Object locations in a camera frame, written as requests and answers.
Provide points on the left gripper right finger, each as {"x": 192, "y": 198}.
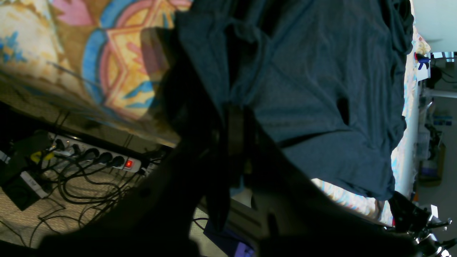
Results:
{"x": 296, "y": 218}

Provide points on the white power strip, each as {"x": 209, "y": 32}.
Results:
{"x": 90, "y": 149}

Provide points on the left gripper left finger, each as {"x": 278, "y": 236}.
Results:
{"x": 155, "y": 218}

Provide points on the patterned tablecloth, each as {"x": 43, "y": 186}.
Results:
{"x": 101, "y": 59}

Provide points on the black t-shirt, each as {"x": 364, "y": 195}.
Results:
{"x": 324, "y": 79}

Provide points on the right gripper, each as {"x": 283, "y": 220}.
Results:
{"x": 417, "y": 222}

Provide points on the blue orange clamp lower left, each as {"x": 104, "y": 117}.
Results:
{"x": 422, "y": 61}

